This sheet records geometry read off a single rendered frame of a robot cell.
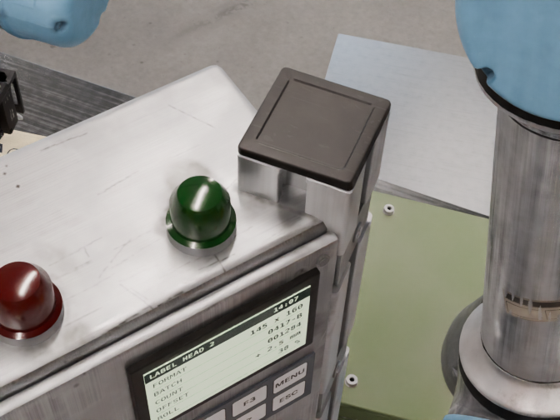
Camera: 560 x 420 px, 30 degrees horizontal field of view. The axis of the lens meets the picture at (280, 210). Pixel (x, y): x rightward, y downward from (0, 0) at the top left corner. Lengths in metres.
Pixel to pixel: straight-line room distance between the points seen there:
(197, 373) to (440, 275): 0.74
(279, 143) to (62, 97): 0.95
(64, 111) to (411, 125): 0.42
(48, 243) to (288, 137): 0.10
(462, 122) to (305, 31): 1.31
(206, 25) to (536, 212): 2.00
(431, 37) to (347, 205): 2.23
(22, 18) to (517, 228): 0.35
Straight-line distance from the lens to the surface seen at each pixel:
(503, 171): 0.64
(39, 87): 1.33
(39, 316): 0.36
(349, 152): 0.38
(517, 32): 0.52
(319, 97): 0.40
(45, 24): 0.72
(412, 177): 1.23
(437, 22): 2.64
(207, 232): 0.37
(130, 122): 0.42
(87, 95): 1.31
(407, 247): 1.14
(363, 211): 0.43
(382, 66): 1.35
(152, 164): 0.41
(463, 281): 1.13
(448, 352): 1.04
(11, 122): 0.94
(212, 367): 0.41
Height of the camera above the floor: 1.79
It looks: 54 degrees down
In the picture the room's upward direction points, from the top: 3 degrees clockwise
